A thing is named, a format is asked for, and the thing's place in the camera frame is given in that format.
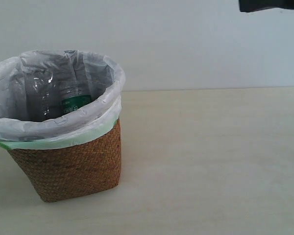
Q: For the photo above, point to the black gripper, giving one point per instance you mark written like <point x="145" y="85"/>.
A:
<point x="258" y="5"/>

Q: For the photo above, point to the red label cola bottle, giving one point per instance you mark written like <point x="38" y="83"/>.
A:
<point x="42" y="98"/>

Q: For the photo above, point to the green label water bottle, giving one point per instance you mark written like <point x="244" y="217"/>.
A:
<point x="74" y="97"/>

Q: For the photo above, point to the woven wicker waste basket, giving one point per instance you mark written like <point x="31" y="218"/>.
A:
<point x="81" y="170"/>

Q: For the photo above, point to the white plastic bin liner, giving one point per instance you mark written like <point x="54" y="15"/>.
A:
<point x="104" y="78"/>

